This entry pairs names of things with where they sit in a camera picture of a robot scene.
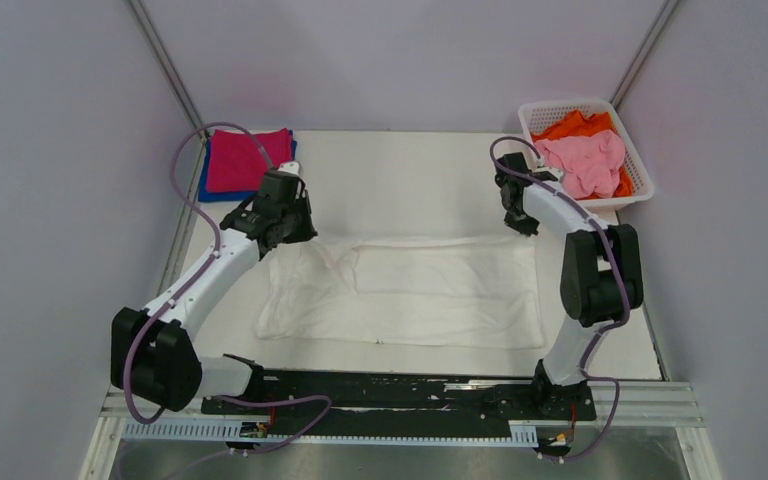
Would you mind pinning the white plastic basket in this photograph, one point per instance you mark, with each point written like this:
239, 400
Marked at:
535, 117

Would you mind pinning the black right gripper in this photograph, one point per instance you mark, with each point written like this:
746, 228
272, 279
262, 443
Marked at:
526, 228

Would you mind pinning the pink t-shirt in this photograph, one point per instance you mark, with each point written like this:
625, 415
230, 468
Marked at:
592, 166

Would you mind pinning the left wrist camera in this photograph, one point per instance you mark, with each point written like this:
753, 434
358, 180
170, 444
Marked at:
291, 167

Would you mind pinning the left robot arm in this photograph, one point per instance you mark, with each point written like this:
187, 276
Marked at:
153, 356

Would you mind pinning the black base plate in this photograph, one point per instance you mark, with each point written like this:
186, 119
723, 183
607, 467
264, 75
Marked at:
393, 404

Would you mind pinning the white slotted cable duct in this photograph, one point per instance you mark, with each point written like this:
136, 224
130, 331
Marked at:
239, 431

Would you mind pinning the folded magenta t-shirt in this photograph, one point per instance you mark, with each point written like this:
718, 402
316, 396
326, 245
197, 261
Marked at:
245, 161

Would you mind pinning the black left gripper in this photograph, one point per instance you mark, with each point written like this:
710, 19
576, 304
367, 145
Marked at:
308, 230

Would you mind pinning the orange t-shirt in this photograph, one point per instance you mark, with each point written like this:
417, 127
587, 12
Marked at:
576, 123

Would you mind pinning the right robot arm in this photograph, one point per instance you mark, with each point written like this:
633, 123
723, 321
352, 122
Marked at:
601, 274

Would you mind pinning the white t-shirt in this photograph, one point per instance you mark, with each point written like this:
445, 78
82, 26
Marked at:
473, 292

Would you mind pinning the folded blue t-shirt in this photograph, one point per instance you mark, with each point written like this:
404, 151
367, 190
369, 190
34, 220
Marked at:
225, 197

